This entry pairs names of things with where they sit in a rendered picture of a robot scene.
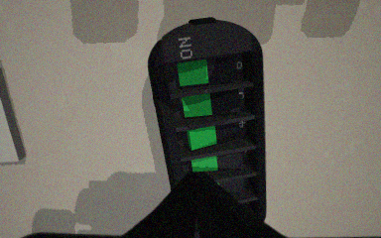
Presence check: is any black rounded unit with label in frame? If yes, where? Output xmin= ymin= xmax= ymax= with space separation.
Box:
xmin=148 ymin=17 xmax=267 ymax=221

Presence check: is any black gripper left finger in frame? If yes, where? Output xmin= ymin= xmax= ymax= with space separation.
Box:
xmin=22 ymin=172 xmax=197 ymax=238

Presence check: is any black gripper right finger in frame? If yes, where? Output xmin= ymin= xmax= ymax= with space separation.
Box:
xmin=196 ymin=173 xmax=289 ymax=238

